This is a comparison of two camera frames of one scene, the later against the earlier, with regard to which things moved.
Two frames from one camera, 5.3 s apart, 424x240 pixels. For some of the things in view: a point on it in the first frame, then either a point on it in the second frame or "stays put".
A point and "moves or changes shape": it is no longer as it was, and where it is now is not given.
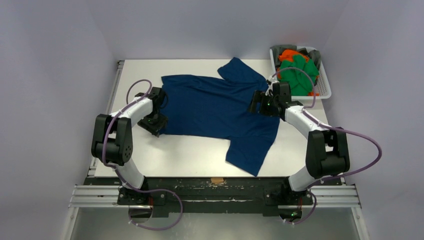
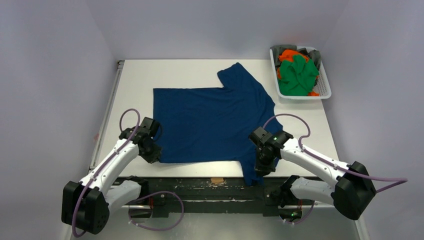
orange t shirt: [288, 55] stays put
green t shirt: [300, 85] stays put
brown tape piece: [217, 180] stays put
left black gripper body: [153, 122] → [153, 152]
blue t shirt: [219, 107] moves or changes shape
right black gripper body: [257, 104] → [263, 165]
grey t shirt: [314, 55] stays put
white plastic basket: [323, 84] stays put
